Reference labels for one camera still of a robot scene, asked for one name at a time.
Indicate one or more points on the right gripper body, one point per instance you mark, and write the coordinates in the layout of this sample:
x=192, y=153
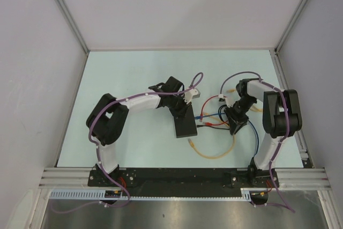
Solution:
x=237, y=112

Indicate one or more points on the slotted cable duct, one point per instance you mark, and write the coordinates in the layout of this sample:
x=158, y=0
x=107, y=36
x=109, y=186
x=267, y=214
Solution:
x=118, y=195

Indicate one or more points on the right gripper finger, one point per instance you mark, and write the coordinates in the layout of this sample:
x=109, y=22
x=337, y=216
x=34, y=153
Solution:
x=237, y=126
x=231, y=121

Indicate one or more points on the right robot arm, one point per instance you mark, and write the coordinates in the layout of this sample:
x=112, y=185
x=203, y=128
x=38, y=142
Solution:
x=281, y=119

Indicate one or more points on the aluminium frame rail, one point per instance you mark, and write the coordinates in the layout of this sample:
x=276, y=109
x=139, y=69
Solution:
x=284, y=178

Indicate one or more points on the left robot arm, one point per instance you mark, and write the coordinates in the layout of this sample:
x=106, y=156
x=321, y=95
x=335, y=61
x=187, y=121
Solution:
x=107, y=119

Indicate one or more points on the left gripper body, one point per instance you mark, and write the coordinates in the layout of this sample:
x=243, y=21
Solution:
x=177, y=102

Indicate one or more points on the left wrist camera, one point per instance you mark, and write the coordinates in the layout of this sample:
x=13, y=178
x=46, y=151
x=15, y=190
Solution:
x=190, y=94

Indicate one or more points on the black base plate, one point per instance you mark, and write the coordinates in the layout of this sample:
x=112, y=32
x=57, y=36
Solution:
x=185, y=181

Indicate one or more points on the black network switch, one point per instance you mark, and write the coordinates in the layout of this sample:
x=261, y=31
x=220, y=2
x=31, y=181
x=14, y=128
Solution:
x=186, y=126

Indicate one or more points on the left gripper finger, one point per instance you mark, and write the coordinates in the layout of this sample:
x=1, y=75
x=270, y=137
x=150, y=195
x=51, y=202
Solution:
x=185, y=112
x=176, y=113

